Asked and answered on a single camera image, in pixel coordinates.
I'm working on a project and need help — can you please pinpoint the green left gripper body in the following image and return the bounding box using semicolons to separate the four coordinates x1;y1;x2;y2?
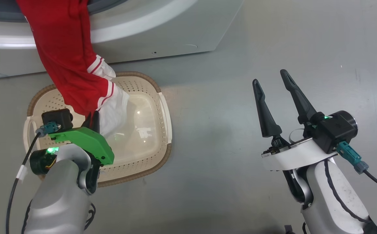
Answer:
49;127;115;166

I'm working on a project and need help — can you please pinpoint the white washing machine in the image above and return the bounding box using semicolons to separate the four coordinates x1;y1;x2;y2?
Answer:
0;0;244;80

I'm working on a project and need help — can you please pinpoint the black camera cable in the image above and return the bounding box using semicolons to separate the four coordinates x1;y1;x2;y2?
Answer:
6;122;62;234
336;141;377;196

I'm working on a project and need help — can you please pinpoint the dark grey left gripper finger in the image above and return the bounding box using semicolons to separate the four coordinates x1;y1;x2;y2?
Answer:
92;110;101;134
82;112;93;130

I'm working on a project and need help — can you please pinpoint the cream perforated laundry basket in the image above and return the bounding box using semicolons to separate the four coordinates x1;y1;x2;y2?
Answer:
23;71;172;188

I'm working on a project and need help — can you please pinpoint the black left camera cable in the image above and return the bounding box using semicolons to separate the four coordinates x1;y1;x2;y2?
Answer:
6;122;62;234

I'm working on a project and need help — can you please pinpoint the black right camera cable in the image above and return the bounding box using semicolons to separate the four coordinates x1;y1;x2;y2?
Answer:
336;141;377;196

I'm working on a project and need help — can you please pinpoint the red and white garment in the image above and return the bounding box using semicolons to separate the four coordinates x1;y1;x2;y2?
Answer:
16;0;130;138

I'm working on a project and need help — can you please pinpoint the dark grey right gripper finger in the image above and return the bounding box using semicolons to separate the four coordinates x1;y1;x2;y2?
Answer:
280;69;319;125
252;79;283;138

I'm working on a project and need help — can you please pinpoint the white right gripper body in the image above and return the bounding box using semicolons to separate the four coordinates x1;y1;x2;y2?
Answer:
261;136;338;172

